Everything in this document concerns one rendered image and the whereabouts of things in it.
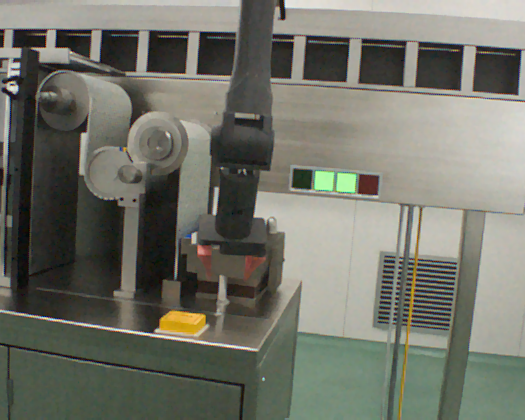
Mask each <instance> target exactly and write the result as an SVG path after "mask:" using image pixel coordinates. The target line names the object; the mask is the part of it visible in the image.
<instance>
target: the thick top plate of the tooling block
mask: <svg viewBox="0 0 525 420"><path fill-rule="evenodd" d="M277 232H278V233H266V234H267V247H266V257H265V260H264V261H263V262H262V264H261V265H260V266H258V267H257V268H256V269H255V270H254V271H253V272H252V274H250V275H249V277H248V278H247V279H257V278H258V277H259V276H260V275H261V274H263V273H264V272H265V271H266V270H267V269H268V268H269V261H270V249H271V247H273V246H274V245H275V244H276V243H278V242H280V243H284V240H285V232H279V231H277ZM245 260H246V256H241V255H222V254H220V253H219V245H213V246H212V259H211V275H220V276H228V277H238V278H244V269H245ZM187 272H193V273H202V274H207V273H206V271H205V268H204V266H203V264H202V262H201V260H200V259H199V257H198V245H197V244H196V245H194V244H191V245H189V246H188V260H187Z"/></svg>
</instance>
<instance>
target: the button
mask: <svg viewBox="0 0 525 420"><path fill-rule="evenodd" d="M205 322H206V315H205V314H196V313H188V312H181V311H171V312H169V313H168V314H167V315H165V316H164V317H162V318H161V319H160V328H159V330H167V332H175V333H182V334H190V335H195V334H196V333H197V332H198V331H201V330H202V329H203V328H204V327H205Z"/></svg>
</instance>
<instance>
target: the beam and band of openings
mask: <svg viewBox="0 0 525 420"><path fill-rule="evenodd" d="M285 10H286V18H285V20H284V21H282V20H277V17H281V14H280V7H275V10H274V22H273V33H272V45H271V56H270V82H271V84H282V85H301V86H318V87H337V88H355V90H374V91H392V92H411V93H419V94H429V95H447V96H465V97H467V98H482V99H500V100H508V101H517V102H525V21H522V20H505V19H491V18H480V17H460V16H453V15H429V14H421V13H397V12H382V11H364V10H332V9H321V8H299V7H285ZM237 17H238V6H233V5H207V6H200V5H168V4H148V5H135V4H110V5H103V4H79V5H72V4H53V5H41V4H30V5H11V4H9V5H0V34H2V35H0V48H18V49H21V48H27V47H29V48H51V49H56V48H69V49H70V52H72V53H75V54H77V55H80V56H82V57H85V58H88V59H89V58H90V59H93V60H96V61H98V62H101V63H103V64H106V65H109V66H111V67H114V68H117V69H119V70H122V71H125V72H126V76H121V75H118V74H115V75H110V74H107V73H104V75H100V74H97V73H82V74H85V75H88V76H93V75H97V76H115V77H133V78H150V77H151V78H170V79H188V80H207V81H226V82H230V81H231V77H232V72H233V66H234V56H235V43H236V39H234V38H236V30H237ZM42 34H47V35H42ZM68 34H70V35H68ZM89 35H92V36H89ZM113 35H118V36H113ZM136 35H139V36H136ZM160 36H166V37H160ZM185 37H189V38H185ZM209 37H215V38H209ZM283 40H290V41H283ZM309 41H314V42H309ZM332 43H338V44H332ZM362 44H363V45H362ZM381 45H388V46H381ZM430 48H434V49H436V50H434V49H430ZM453 50H459V51H453ZM476 52H483V53H476ZM499 53H500V54H506V55H500V54H499Z"/></svg>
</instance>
